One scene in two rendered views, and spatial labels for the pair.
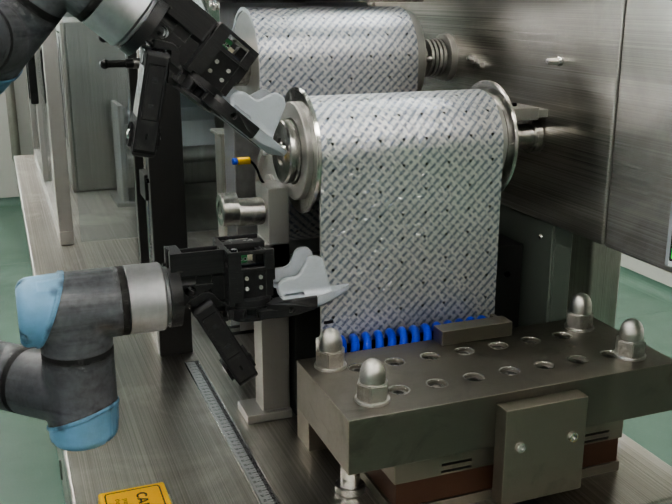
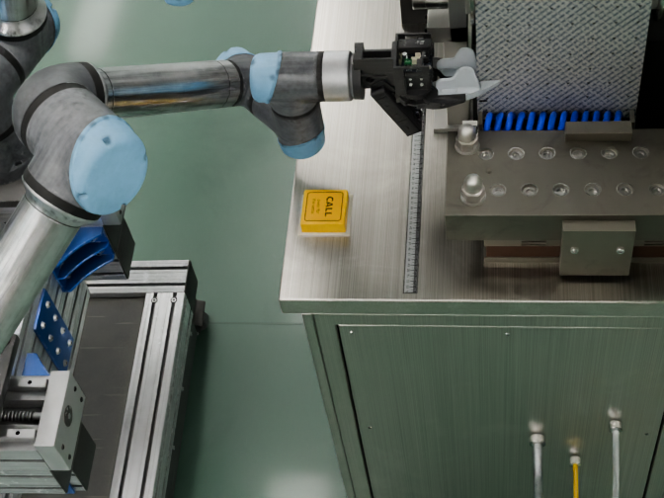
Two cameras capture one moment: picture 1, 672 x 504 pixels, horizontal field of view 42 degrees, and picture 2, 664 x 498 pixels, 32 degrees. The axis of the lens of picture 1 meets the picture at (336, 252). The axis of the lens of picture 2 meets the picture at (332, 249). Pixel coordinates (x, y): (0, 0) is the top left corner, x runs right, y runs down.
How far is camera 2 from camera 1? 1.04 m
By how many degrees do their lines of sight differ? 46
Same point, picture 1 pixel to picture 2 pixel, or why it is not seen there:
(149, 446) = (357, 138)
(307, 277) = (459, 80)
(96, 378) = (303, 125)
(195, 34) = not seen: outside the picture
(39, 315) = (263, 92)
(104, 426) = (311, 148)
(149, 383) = not seen: hidden behind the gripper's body
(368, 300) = (518, 90)
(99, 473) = (316, 159)
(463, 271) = (607, 78)
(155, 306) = (340, 93)
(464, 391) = (541, 205)
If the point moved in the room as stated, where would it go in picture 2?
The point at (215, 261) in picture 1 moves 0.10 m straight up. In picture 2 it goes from (386, 65) to (381, 13)
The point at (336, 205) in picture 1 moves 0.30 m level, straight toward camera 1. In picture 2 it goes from (489, 32) to (403, 189)
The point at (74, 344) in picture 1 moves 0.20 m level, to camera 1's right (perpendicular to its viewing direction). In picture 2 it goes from (287, 108) to (409, 143)
